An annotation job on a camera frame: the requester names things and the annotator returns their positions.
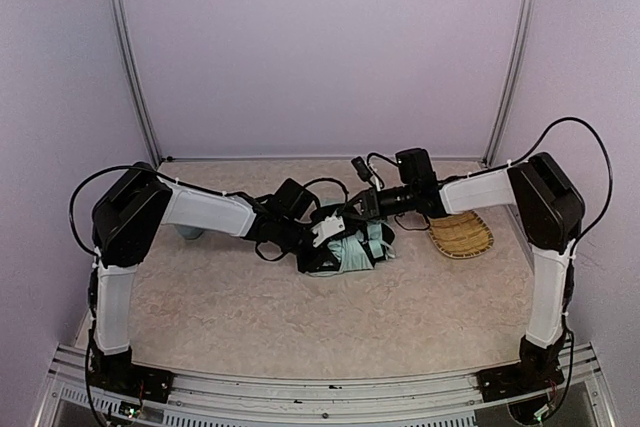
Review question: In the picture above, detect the mint green black umbrella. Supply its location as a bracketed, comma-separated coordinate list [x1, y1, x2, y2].
[307, 203, 395, 277]

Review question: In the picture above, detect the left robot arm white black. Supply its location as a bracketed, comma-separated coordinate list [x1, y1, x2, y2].
[89, 162, 344, 371]

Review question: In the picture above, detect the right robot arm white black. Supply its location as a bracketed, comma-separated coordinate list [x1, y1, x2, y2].
[347, 148, 585, 373]

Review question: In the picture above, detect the woven bamboo tray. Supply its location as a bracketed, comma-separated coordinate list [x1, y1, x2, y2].
[428, 211, 494, 259]

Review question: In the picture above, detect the white blue enamel pitcher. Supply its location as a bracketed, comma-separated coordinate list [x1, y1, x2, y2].
[175, 225, 204, 241]

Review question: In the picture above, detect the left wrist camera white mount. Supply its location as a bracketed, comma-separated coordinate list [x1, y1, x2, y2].
[311, 215, 345, 248]

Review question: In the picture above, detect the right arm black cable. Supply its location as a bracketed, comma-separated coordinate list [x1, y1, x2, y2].
[504, 116, 615, 243]

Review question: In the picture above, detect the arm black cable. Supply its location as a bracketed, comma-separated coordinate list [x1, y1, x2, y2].
[504, 116, 615, 243]
[68, 164, 226, 261]

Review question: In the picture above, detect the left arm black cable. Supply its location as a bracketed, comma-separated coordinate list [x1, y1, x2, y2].
[68, 164, 226, 261]

